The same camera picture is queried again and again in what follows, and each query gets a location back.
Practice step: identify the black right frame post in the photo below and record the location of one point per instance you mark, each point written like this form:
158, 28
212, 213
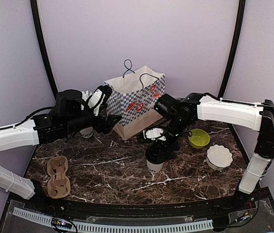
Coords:
233, 49

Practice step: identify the brown cardboard cup carrier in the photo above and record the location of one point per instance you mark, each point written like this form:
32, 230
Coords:
59, 184

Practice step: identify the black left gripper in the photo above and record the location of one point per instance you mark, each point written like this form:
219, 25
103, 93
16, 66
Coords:
109, 124

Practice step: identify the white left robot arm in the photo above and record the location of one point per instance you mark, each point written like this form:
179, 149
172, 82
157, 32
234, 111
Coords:
43, 129

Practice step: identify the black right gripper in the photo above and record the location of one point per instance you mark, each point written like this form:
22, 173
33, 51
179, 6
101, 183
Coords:
174, 145

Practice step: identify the bundle of white straws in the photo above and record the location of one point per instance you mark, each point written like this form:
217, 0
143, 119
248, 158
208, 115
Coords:
85, 94

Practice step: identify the lime green bowl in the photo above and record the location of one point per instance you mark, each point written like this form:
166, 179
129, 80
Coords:
198, 138

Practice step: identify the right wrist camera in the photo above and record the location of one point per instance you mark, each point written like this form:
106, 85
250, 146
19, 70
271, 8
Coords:
165, 106

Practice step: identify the black front table rail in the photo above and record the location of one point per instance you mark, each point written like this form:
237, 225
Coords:
204, 208

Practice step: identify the white cup holding straws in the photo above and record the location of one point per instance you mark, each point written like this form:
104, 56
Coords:
87, 132

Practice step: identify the black frame post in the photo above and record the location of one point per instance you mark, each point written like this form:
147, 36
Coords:
42, 46
233, 49

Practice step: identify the black left frame post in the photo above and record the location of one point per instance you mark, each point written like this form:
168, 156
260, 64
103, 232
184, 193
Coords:
42, 46

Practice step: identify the checkered blue paper bag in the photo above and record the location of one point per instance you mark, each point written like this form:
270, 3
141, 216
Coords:
134, 95

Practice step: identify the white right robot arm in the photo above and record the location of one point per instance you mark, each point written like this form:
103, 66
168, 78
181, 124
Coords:
196, 106

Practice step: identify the white scalloped ceramic bowl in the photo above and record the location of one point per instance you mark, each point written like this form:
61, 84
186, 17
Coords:
219, 157

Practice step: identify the grey slotted cable duct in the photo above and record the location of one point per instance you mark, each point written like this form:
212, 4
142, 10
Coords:
113, 225

